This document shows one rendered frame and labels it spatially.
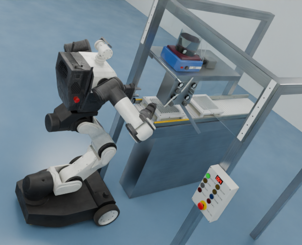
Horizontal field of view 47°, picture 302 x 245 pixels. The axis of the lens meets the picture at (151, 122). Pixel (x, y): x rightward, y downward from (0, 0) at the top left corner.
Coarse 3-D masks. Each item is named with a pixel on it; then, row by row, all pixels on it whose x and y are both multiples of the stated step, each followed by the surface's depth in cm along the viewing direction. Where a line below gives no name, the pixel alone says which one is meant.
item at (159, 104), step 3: (156, 102) 253; (159, 102) 254; (159, 105) 250; (162, 105) 252; (168, 105) 254; (162, 108) 248; (165, 108) 250; (168, 108) 251; (171, 108) 253; (174, 108) 254
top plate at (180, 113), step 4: (148, 96) 257; (152, 96) 259; (144, 100) 252; (148, 100) 252; (148, 104) 249; (156, 108) 247; (156, 112) 243; (160, 112) 244; (172, 112) 250; (176, 112) 252; (180, 112) 254; (160, 116) 240; (164, 116) 242; (168, 116) 244; (172, 116) 247; (176, 116) 249; (180, 116) 252; (184, 116) 254
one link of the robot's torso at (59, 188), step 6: (48, 168) 247; (54, 168) 247; (60, 168) 252; (54, 174) 242; (54, 180) 239; (60, 180) 240; (78, 180) 246; (54, 186) 238; (60, 186) 238; (66, 186) 240; (72, 186) 244; (78, 186) 247; (54, 192) 239; (60, 192) 241; (66, 192) 245
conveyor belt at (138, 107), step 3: (135, 105) 256; (138, 105) 256; (177, 105) 276; (138, 108) 253; (141, 108) 254; (180, 108) 274; (186, 108) 277; (183, 111) 271; (189, 111) 275; (192, 114) 273; (186, 117) 266; (192, 117) 269; (195, 117) 270
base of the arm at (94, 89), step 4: (108, 80) 190; (120, 80) 184; (100, 84) 187; (120, 84) 184; (92, 88) 186; (96, 88) 181; (124, 88) 186; (96, 92) 180; (100, 92) 179; (96, 96) 183; (100, 96) 179; (100, 100) 181; (104, 100) 181; (100, 104) 187
